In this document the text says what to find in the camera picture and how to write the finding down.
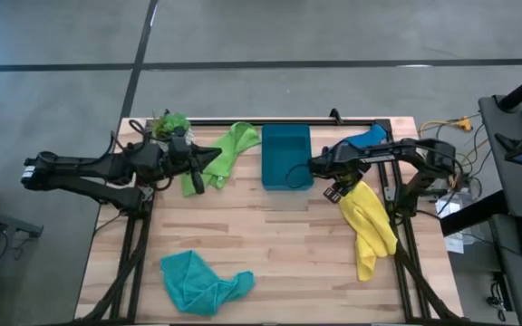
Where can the green microfiber towel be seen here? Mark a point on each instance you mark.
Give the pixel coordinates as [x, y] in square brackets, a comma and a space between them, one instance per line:
[234, 145]

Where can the black desk beam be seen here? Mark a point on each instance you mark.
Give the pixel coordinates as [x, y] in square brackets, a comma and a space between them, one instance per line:
[469, 215]

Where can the black aluminium table frame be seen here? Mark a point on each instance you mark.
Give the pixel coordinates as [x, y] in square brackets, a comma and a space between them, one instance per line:
[202, 121]

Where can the succulent plant in white pot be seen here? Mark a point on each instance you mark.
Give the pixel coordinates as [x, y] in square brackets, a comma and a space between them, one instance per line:
[170, 124]

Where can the white box on floor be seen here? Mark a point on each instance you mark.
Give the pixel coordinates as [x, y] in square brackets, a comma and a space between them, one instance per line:
[449, 206]

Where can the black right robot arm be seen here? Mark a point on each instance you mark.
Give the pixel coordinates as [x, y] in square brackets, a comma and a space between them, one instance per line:
[397, 151]

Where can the teal microfiber towel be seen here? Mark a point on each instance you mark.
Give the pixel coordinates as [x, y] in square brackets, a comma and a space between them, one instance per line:
[193, 285]

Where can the blue microfiber towel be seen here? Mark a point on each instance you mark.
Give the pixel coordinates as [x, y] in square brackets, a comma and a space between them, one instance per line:
[370, 136]

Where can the grey desk with keyboard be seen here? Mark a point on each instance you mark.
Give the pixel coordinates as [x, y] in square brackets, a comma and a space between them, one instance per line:
[515, 280]

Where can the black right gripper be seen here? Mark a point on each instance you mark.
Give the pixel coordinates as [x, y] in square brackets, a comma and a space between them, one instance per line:
[338, 167]

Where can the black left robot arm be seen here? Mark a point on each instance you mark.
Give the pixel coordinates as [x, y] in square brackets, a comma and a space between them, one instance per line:
[84, 165]

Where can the black clamp on table edge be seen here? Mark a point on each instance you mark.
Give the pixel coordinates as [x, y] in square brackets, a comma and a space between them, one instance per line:
[335, 115]

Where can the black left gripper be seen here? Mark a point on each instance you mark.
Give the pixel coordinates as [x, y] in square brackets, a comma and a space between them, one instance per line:
[161, 163]

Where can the grey metal bracket plate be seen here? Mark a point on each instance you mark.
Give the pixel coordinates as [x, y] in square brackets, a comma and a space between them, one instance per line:
[390, 194]

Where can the yellow microfiber towel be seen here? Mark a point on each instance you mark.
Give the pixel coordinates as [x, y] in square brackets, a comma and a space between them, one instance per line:
[365, 222]

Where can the teal plastic bin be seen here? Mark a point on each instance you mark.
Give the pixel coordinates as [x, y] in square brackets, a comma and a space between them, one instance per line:
[283, 149]

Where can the grey desk with laptop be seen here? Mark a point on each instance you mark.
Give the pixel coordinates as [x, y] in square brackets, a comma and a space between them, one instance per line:
[515, 190]

